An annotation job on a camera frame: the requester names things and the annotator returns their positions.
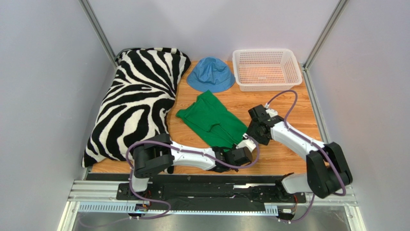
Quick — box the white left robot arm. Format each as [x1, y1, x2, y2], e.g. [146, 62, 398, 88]
[125, 133, 259, 193]

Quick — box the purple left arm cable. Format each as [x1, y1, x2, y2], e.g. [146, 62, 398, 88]
[125, 134, 261, 220]

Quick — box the green t shirt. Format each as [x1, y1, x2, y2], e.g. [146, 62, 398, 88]
[176, 91, 247, 149]

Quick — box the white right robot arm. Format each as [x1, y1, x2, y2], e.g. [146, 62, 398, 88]
[246, 105, 353, 199]

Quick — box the left aluminium frame post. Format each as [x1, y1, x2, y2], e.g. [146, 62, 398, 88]
[79, 0, 118, 67]

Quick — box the white plastic basket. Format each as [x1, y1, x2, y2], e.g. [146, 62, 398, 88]
[232, 49, 303, 92]

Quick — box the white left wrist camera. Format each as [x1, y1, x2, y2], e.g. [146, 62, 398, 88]
[236, 133, 256, 152]

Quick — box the zebra striped pillow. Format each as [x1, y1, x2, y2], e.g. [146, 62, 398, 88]
[81, 48, 191, 168]

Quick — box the blue bucket hat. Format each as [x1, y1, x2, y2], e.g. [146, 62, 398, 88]
[187, 56, 235, 93]

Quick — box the aluminium frame post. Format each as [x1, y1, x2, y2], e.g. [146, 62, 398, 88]
[303, 0, 349, 70]
[79, 0, 118, 67]

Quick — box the right aluminium frame post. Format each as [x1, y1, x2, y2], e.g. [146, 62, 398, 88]
[303, 0, 349, 70]

